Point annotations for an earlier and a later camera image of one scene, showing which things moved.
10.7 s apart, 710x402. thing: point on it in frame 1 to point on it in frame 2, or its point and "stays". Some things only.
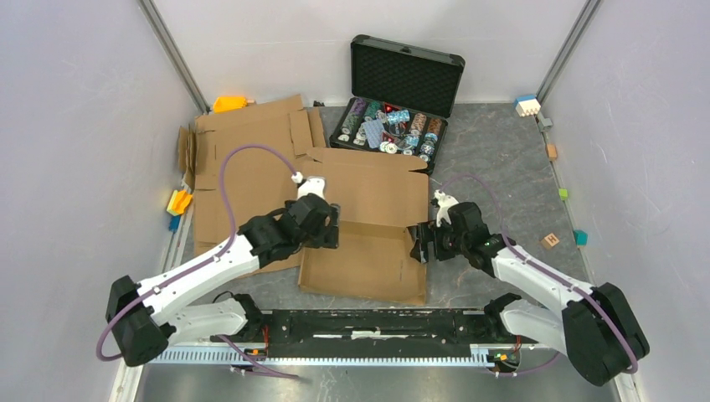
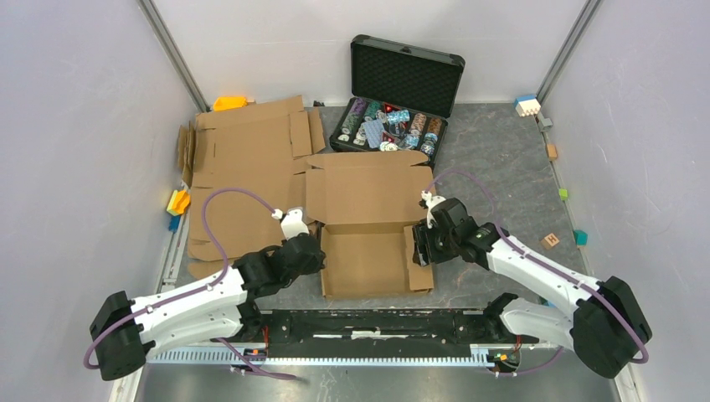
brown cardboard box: [379, 197] stays
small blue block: [174, 222] stays
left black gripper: [328, 235] to [316, 265]
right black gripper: [419, 250] stays
